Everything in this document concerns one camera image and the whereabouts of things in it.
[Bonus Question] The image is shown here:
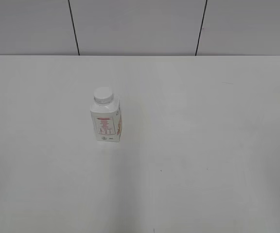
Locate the white ribbed bottle cap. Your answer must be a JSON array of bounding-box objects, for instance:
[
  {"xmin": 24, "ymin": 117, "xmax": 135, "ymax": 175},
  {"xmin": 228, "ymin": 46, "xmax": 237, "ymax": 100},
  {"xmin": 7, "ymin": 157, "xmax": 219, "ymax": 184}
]
[{"xmin": 93, "ymin": 87, "xmax": 114, "ymax": 104}]

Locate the white yili changqing bottle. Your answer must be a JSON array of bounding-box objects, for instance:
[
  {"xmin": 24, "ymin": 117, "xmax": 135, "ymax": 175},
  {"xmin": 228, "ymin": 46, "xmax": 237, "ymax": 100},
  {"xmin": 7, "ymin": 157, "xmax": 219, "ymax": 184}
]
[{"xmin": 90, "ymin": 93, "xmax": 123, "ymax": 142}]

